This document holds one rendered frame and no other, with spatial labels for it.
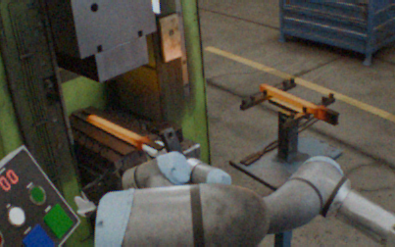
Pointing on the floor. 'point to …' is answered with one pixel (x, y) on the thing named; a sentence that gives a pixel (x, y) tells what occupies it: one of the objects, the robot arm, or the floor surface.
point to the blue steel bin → (343, 23)
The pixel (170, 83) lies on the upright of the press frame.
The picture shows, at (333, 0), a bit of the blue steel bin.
